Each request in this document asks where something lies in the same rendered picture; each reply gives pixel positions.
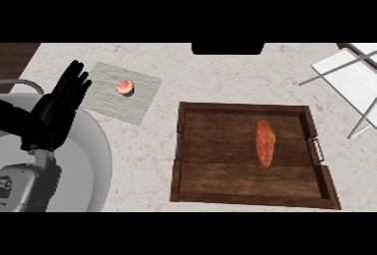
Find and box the dark brown wooden panel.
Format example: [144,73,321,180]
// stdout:
[0,43,43,95]

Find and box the pink frosted cupcake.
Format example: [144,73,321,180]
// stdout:
[116,79,137,97]

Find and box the large grey round pot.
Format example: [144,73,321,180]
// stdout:
[0,79,114,213]

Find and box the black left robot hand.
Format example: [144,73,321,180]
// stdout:
[0,59,95,152]

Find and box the pale grey square placemat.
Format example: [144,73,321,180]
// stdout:
[80,61,165,127]

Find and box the dark brown wooden tray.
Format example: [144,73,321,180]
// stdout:
[171,101,344,211]

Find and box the white tiered shelf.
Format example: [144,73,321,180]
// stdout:
[298,43,377,139]

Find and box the black appliance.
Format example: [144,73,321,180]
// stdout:
[190,43,267,56]

